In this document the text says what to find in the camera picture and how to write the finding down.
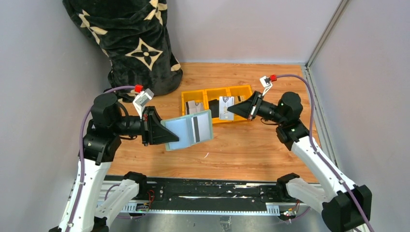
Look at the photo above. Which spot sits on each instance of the black card in bin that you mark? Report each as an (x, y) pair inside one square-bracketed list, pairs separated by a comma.
[(214, 108)]

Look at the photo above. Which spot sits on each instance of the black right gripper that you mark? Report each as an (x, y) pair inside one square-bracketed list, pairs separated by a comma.
[(255, 106)]

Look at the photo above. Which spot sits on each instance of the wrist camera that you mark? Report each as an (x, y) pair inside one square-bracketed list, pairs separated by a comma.
[(267, 83), (142, 98)]

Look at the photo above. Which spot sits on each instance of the grey card with magnetic stripe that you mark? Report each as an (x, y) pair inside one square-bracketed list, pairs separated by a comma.
[(202, 130)]

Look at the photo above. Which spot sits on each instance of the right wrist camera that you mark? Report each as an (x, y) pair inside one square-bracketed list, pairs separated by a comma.
[(267, 83)]

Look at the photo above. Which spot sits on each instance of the white printed card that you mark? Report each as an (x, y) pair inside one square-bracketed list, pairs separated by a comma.
[(224, 103)]

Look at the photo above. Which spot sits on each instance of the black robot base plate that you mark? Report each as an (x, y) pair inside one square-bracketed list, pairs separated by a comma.
[(206, 196)]

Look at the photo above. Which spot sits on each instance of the black floral blanket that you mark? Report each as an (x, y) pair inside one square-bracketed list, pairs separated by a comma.
[(133, 35)]

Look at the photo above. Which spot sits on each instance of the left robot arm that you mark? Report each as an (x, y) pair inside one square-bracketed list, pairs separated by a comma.
[(105, 124)]

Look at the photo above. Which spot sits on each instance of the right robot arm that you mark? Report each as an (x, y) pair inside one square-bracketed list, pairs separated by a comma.
[(342, 204)]

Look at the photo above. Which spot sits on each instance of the yellow bin with black card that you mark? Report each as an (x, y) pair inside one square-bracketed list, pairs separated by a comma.
[(215, 93)]

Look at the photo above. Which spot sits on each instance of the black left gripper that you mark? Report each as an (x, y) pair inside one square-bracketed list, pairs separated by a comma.
[(146, 125)]

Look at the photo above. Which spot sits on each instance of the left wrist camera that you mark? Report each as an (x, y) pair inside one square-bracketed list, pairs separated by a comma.
[(142, 98)]

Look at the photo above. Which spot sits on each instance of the yellow bin with white cards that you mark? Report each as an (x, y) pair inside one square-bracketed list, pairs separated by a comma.
[(195, 95)]

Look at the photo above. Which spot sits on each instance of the beige card in bin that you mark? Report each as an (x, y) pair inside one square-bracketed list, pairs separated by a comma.
[(239, 99)]

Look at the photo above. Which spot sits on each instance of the white cards in bin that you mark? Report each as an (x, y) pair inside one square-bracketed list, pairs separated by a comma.
[(193, 107)]

